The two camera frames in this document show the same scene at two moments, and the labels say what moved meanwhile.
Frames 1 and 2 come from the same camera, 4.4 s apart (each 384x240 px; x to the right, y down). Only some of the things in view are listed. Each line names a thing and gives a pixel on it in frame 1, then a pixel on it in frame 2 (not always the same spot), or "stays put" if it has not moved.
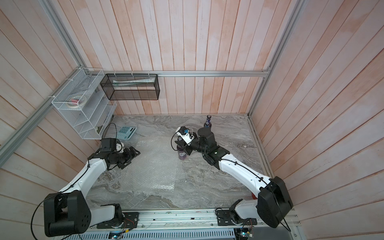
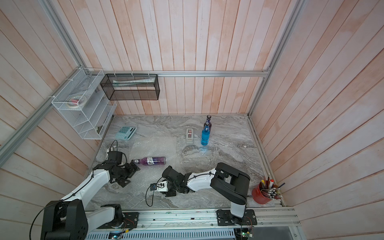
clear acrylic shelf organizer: (80, 100) stays put
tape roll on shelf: (77, 101) stays put
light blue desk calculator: (126, 132) stays put
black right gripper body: (195, 146) → (172, 189)
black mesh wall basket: (131, 86) stays put
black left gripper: (129, 156) → (132, 170)
